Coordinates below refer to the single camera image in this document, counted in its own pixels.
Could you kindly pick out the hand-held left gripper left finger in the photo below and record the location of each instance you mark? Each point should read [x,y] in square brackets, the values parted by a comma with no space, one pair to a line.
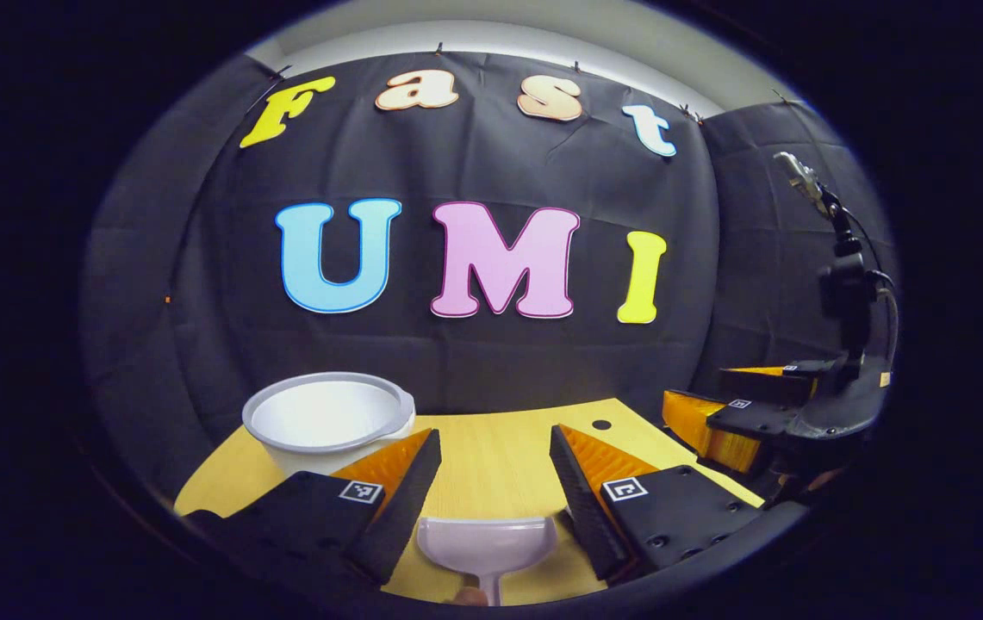
[409,499]

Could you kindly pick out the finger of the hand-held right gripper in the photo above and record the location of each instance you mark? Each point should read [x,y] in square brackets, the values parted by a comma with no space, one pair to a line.
[767,386]
[749,418]

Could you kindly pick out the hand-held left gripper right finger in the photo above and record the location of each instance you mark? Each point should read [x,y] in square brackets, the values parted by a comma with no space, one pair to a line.
[581,508]

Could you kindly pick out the pale lilac plastic dustpan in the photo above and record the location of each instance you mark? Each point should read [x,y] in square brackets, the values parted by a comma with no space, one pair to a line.
[482,538]

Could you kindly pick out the white ribbed garbage bin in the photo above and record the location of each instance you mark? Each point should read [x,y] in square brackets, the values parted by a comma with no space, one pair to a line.
[327,418]

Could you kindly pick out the wooden desktop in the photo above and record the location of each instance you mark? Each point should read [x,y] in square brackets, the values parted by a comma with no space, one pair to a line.
[491,465]

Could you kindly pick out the black backdrop cloth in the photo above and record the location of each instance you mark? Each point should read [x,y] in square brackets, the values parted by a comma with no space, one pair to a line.
[474,164]

